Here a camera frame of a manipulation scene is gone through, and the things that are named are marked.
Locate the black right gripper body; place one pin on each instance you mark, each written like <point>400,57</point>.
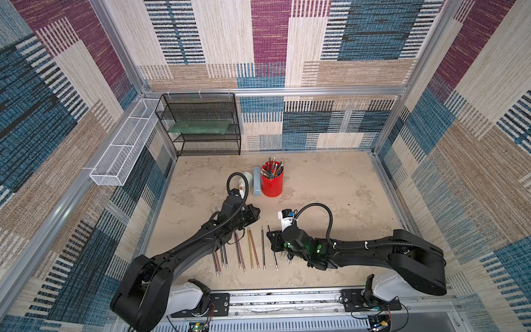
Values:
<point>276,238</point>

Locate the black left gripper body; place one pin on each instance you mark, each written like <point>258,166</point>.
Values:
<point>246,218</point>

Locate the dark blue pencil clear cap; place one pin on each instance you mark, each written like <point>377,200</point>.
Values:
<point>263,248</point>

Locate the red pencil purple cap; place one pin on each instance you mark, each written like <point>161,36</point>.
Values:
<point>253,249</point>

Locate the red striped pencil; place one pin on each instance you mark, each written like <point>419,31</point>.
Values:
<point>219,262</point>

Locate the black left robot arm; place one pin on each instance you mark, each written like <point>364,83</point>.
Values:
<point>143,297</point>

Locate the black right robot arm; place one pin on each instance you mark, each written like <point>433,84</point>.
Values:
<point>420,263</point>

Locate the light blue eraser box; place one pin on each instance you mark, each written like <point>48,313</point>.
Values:
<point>257,181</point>

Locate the red pencil holder cup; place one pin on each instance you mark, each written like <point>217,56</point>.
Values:
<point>272,178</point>

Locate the green board on shelf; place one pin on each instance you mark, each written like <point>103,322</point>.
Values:
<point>200,127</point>

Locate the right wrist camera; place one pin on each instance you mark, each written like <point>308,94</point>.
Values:
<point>286,218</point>

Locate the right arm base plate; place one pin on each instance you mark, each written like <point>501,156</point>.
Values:
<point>359,300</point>

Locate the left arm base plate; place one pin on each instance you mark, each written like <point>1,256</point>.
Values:
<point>216,302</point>

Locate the black wire mesh shelf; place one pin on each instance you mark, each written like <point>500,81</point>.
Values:
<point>174,108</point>

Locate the white wire mesh basket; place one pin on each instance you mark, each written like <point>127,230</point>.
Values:
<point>119,159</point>

